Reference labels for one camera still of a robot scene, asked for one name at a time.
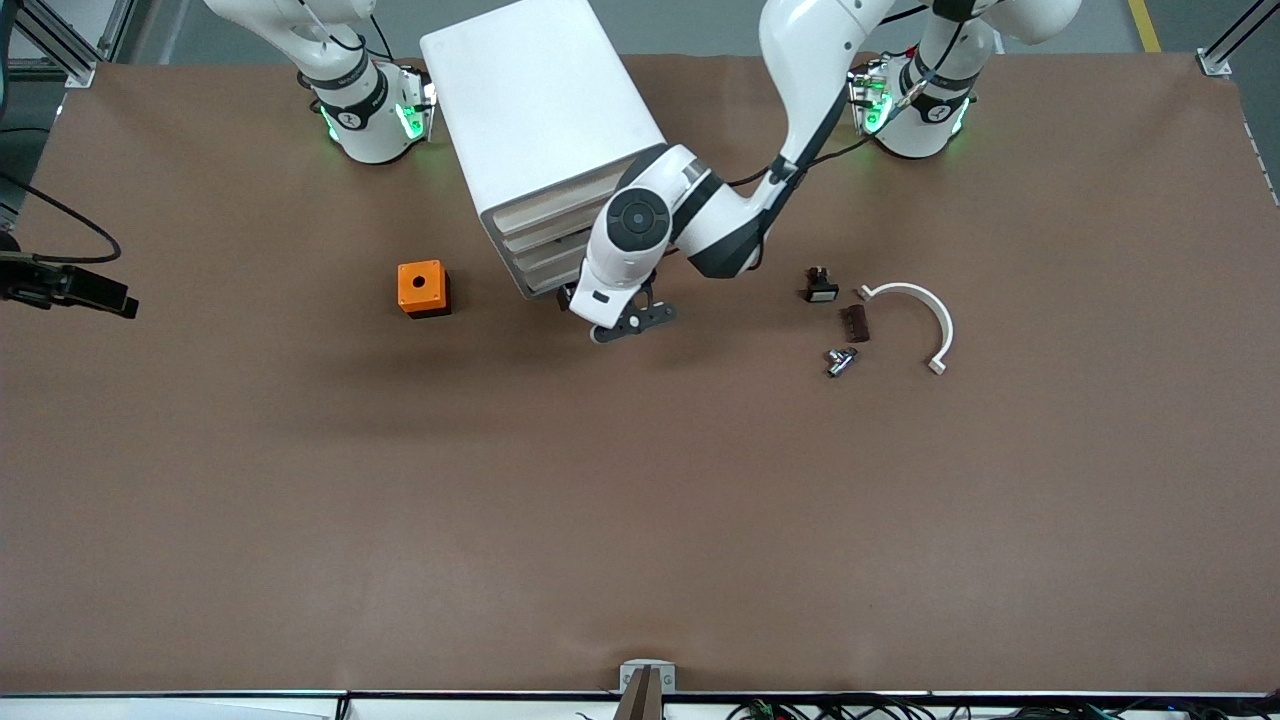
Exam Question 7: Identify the orange push button enclosure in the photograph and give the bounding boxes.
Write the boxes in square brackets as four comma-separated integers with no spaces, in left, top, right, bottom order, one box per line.
[397,260,452,320]

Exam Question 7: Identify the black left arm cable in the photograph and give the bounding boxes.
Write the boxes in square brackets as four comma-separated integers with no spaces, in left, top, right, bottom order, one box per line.
[725,40,991,191]

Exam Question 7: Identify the aluminium frame profile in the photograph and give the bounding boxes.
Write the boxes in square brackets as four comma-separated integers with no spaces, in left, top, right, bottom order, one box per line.
[15,0,98,89]
[100,0,137,61]
[1197,0,1280,79]

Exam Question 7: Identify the white curved plastic bracket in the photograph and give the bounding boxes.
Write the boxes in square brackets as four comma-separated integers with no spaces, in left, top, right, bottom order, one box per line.
[857,282,955,377]

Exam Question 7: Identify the grey metal table bracket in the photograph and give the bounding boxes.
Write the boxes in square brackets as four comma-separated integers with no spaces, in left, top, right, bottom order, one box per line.
[619,659,677,694]

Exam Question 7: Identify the dark support post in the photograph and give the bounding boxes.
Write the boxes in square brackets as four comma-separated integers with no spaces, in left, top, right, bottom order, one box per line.
[612,667,667,720]

